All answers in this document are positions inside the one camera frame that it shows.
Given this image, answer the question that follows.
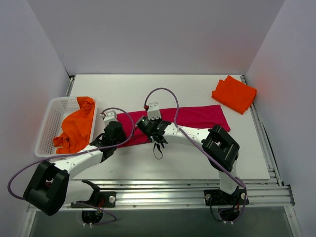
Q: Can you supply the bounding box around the magenta t shirt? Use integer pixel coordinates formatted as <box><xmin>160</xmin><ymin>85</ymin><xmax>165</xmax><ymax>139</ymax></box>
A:
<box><xmin>117</xmin><ymin>105</ymin><xmax>231</xmax><ymax>148</ymax></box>

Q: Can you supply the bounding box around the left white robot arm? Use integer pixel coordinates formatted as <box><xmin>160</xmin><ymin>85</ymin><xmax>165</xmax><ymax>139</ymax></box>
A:
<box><xmin>23</xmin><ymin>121</ymin><xmax>126</xmax><ymax>216</ymax></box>

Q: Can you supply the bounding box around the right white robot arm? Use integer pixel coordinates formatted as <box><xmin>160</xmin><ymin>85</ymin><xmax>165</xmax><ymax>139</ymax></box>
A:
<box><xmin>136</xmin><ymin>116</ymin><xmax>246</xmax><ymax>204</ymax></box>

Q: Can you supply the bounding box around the crumpled orange t shirt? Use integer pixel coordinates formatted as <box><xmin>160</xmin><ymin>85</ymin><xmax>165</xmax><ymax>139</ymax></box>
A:
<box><xmin>53</xmin><ymin>97</ymin><xmax>95</xmax><ymax>155</ymax></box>

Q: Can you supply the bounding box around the white plastic basket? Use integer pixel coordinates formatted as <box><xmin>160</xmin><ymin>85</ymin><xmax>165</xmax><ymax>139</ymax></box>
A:
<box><xmin>34</xmin><ymin>97</ymin><xmax>99</xmax><ymax>158</ymax></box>

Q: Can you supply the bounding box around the folded orange t shirt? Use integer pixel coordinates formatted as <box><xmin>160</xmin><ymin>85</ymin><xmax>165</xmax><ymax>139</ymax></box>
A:
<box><xmin>211</xmin><ymin>75</ymin><xmax>257</xmax><ymax>115</ymax></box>

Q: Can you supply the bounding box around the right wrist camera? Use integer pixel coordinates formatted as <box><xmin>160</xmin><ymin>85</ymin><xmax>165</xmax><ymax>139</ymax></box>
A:
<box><xmin>144</xmin><ymin>102</ymin><xmax>162</xmax><ymax>121</ymax></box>

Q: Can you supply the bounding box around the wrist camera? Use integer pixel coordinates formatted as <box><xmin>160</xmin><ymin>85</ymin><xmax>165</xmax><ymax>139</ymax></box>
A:
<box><xmin>100</xmin><ymin>110</ymin><xmax>117</xmax><ymax>126</ymax></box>
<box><xmin>144</xmin><ymin>102</ymin><xmax>162</xmax><ymax>121</ymax></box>

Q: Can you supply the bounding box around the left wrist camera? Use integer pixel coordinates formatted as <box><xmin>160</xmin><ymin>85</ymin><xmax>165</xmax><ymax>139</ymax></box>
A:
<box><xmin>100</xmin><ymin>110</ymin><xmax>117</xmax><ymax>126</ymax></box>

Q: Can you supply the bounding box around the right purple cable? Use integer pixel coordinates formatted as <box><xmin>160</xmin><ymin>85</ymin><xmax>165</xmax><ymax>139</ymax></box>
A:
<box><xmin>144</xmin><ymin>87</ymin><xmax>247</xmax><ymax>223</ymax></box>

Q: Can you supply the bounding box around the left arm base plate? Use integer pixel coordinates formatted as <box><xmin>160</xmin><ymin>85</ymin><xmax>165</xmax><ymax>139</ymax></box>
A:
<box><xmin>70</xmin><ymin>191</ymin><xmax>117</xmax><ymax>208</ymax></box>

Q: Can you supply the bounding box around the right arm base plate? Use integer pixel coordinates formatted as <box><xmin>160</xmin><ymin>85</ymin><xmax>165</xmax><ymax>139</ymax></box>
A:
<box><xmin>203</xmin><ymin>189</ymin><xmax>249</xmax><ymax>206</ymax></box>

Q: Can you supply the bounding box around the aluminium rail frame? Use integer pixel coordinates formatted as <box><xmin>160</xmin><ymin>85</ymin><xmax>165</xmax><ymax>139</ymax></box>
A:
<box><xmin>19</xmin><ymin>75</ymin><xmax>303</xmax><ymax>237</ymax></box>

